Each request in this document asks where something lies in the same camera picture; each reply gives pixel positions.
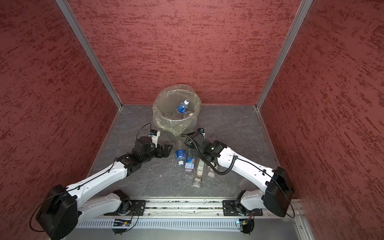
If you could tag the right circuit board with wires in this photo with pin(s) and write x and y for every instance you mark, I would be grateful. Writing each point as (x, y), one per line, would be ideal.
(246, 226)

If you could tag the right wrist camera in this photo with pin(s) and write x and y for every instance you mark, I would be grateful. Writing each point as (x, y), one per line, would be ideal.
(201, 130)

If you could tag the white perforated vent strip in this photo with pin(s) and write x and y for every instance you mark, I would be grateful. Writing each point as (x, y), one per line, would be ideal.
(168, 224)

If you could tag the green white label bottle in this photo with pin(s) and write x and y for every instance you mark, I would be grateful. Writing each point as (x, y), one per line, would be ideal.
(199, 174)

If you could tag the left corner aluminium profile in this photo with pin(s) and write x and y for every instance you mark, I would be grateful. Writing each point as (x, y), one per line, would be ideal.
(79, 33)

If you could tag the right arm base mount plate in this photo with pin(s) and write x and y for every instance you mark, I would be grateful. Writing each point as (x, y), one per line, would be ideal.
(232, 208)

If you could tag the clear purple tinted bottle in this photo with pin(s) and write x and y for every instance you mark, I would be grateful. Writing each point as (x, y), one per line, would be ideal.
(213, 138)

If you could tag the left circuit board with wires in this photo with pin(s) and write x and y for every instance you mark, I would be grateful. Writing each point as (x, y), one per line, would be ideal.
(120, 226)

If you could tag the circuit board with wires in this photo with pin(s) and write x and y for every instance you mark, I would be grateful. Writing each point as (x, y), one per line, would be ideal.
(120, 226)
(246, 226)

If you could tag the clear orange label bottle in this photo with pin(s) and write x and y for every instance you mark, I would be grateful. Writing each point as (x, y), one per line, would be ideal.
(211, 172)

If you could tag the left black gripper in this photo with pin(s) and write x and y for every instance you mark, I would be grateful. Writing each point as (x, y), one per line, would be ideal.
(166, 153)

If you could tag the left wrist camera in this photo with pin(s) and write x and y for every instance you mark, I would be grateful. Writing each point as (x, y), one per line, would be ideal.
(154, 134)

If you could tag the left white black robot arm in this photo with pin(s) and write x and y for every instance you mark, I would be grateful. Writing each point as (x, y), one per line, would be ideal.
(66, 207)

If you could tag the right corner aluminium profile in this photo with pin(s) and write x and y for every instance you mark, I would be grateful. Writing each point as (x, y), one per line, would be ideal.
(290, 37)

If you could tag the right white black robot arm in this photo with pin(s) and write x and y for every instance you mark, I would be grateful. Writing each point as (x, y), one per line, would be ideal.
(275, 189)

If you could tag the clear plastic bin liner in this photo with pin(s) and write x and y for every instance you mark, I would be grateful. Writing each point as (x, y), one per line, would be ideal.
(175, 123)

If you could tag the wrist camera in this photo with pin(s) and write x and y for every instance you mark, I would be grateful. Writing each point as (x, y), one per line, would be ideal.
(201, 130)
(154, 134)

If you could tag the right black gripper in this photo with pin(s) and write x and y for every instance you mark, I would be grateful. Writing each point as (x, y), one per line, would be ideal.
(193, 149)

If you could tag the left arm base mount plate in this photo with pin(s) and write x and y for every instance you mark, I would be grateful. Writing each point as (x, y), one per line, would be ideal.
(135, 207)

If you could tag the blue label water bottle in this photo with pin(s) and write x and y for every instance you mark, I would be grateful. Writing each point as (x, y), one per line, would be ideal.
(181, 153)

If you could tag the blue Pocari label bottle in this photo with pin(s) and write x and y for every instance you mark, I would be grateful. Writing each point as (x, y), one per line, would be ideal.
(182, 108)

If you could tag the blue cap artesian bottle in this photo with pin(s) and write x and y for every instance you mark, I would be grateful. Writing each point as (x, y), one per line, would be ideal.
(190, 161)

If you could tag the corner aluminium profile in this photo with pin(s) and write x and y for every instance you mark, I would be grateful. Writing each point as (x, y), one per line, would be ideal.
(79, 33)
(290, 37)

